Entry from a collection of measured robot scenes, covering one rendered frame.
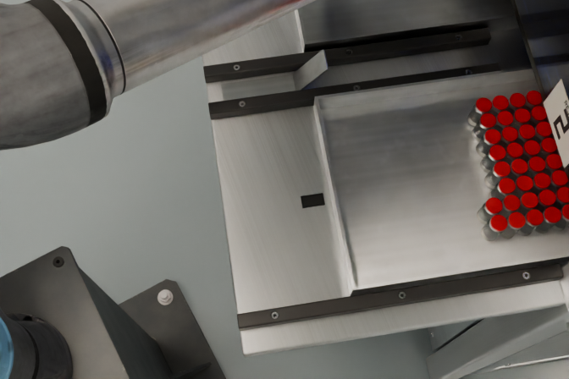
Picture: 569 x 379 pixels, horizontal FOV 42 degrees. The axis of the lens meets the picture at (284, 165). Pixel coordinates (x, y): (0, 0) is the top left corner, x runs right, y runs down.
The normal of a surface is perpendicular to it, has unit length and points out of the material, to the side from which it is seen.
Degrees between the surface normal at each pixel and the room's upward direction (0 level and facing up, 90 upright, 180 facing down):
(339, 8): 0
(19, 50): 26
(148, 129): 0
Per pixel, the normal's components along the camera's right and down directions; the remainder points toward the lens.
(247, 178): 0.01, -0.37
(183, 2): 0.49, -0.11
